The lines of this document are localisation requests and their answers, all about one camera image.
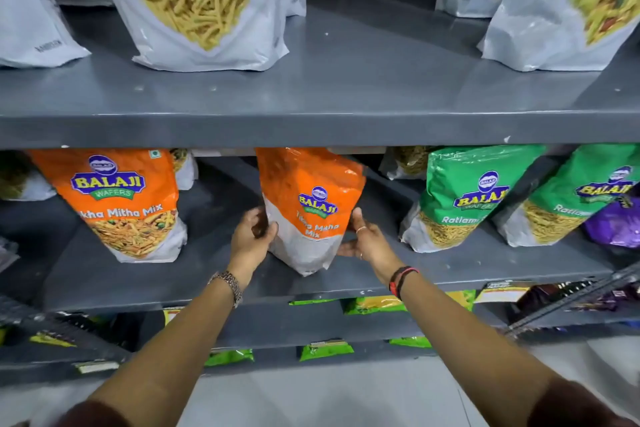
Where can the person's right hand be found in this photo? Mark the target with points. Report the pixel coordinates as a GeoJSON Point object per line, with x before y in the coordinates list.
{"type": "Point", "coordinates": [372, 249]}

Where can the person's left hand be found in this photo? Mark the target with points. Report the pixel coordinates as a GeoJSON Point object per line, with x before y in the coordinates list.
{"type": "Point", "coordinates": [242, 246]}

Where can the person's left thumb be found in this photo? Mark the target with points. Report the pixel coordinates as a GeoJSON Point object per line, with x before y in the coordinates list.
{"type": "Point", "coordinates": [269, 236]}

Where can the person's right thumb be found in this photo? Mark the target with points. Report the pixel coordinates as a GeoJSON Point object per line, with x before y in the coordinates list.
{"type": "Point", "coordinates": [348, 250]}

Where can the small orange snack mix packet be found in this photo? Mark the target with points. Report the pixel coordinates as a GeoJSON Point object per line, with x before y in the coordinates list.
{"type": "Point", "coordinates": [310, 176]}

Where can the person's left forearm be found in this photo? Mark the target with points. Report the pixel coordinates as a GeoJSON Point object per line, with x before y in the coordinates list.
{"type": "Point", "coordinates": [170, 361]}

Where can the person's right forearm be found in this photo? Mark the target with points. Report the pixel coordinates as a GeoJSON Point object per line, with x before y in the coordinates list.
{"type": "Point", "coordinates": [475, 356]}

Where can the red and black wrist threads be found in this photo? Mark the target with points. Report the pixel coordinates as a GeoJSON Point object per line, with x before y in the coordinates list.
{"type": "Point", "coordinates": [400, 280]}

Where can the green and yellow packet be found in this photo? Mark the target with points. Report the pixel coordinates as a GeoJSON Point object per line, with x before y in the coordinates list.
{"type": "Point", "coordinates": [375, 305]}

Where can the small green packet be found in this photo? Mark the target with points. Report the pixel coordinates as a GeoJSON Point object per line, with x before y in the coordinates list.
{"type": "Point", "coordinates": [227, 357]}
{"type": "Point", "coordinates": [312, 301]}
{"type": "Point", "coordinates": [325, 350]}
{"type": "Point", "coordinates": [411, 341]}

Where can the white packet of thin noodles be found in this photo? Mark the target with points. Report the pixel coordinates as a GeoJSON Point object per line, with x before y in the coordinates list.
{"type": "Point", "coordinates": [405, 164]}

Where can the small yellow packet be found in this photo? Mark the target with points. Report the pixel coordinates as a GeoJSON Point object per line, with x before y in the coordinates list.
{"type": "Point", "coordinates": [461, 299]}
{"type": "Point", "coordinates": [171, 315]}

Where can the green snack packet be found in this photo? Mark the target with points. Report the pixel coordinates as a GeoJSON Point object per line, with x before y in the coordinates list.
{"type": "Point", "coordinates": [465, 166]}
{"type": "Point", "coordinates": [565, 191]}

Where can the white and yellow packet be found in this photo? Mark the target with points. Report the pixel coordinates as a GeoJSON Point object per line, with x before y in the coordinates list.
{"type": "Point", "coordinates": [500, 291]}

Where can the grey metal shelving unit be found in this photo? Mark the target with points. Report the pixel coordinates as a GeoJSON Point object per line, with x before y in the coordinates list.
{"type": "Point", "coordinates": [350, 91]}

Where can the large orange snack mix packet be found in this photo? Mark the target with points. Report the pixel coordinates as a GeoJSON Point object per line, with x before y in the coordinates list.
{"type": "Point", "coordinates": [120, 166]}

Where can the dark brown packet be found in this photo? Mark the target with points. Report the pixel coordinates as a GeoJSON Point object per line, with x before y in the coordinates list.
{"type": "Point", "coordinates": [545, 296]}

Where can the white flat packet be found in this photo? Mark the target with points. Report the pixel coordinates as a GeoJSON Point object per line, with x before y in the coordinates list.
{"type": "Point", "coordinates": [95, 367]}

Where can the white packet of yellow sticks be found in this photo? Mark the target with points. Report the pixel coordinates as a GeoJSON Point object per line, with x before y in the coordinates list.
{"type": "Point", "coordinates": [200, 1]}

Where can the dark maroon left sleeve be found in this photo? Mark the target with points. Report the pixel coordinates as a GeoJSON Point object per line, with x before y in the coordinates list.
{"type": "Point", "coordinates": [95, 416]}

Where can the dark maroon sleeve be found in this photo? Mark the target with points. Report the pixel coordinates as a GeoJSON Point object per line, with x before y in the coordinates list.
{"type": "Point", "coordinates": [95, 416]}
{"type": "Point", "coordinates": [575, 406]}

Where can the clear plastic packet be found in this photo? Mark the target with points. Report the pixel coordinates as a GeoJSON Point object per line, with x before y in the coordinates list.
{"type": "Point", "coordinates": [6, 252]}

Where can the purple snack packet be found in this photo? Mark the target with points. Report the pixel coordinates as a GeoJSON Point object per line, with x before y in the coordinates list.
{"type": "Point", "coordinates": [615, 226]}

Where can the dark maroon right sleeve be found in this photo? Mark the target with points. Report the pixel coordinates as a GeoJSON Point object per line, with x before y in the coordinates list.
{"type": "Point", "coordinates": [575, 406]}

